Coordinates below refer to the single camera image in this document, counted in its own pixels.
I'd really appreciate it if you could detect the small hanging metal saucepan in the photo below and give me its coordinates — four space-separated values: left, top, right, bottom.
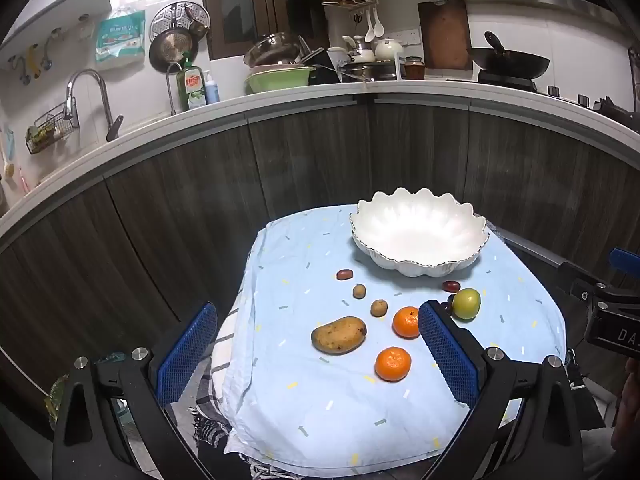
186 5 211 39

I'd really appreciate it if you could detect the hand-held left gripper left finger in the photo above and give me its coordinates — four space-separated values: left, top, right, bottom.
51 302 219 480

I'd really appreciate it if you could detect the hanging printed plastic bag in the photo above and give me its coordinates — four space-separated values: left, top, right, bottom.
95 9 147 68

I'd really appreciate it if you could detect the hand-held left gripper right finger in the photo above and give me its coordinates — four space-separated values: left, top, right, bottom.
418 300 585 480

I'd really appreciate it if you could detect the green dish tub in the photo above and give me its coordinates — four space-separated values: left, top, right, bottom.
244 66 317 95

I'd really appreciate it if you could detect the grey metal bar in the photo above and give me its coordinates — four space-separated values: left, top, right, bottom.
492 227 621 281

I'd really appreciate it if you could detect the yellow-brown mango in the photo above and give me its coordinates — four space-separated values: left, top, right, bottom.
311 316 368 356

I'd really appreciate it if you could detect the black wire sink basket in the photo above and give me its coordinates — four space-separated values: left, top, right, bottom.
26 102 80 155

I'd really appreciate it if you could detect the green dish soap bottle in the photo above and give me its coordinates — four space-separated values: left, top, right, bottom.
176 52 207 111

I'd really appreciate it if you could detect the black stove burner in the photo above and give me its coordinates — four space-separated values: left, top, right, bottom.
477 70 538 92

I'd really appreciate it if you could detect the green apple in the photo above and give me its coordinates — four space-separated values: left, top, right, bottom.
451 288 482 321

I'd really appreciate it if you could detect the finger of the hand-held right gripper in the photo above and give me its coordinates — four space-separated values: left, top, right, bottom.
609 248 640 275
556 260 608 305

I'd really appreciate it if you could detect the person's right hand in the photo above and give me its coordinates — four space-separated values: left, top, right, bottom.
612 357 640 461

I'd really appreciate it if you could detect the dark wooden window frame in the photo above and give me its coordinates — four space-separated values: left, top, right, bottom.
201 0 328 61

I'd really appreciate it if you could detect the white scalloped bowl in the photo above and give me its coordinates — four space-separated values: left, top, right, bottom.
349 187 492 279

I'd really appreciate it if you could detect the orange tangerine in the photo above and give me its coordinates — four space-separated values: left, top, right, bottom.
392 306 422 339
375 346 412 382

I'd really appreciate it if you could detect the dark wood kitchen cabinet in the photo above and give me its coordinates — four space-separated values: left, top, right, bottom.
0 80 640 431

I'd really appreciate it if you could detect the hanging metal frying pan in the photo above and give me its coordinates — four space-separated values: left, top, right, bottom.
148 30 199 75

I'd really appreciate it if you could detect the striped fringed cloth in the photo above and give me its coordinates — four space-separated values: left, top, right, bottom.
189 287 281 480

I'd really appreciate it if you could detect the light blue patterned tablecloth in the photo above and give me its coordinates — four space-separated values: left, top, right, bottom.
220 203 568 468

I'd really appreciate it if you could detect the black wok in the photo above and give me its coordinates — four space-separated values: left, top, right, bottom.
467 31 551 78

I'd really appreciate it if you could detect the chrome kitchen faucet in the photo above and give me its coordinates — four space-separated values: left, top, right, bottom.
66 69 124 142

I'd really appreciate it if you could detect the perforated metal steamer plate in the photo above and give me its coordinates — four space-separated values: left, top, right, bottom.
150 1 202 43

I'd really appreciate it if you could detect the white teapot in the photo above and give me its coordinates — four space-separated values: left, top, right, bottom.
374 37 405 61

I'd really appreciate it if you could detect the wooden cutting board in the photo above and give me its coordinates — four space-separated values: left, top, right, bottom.
417 0 473 72

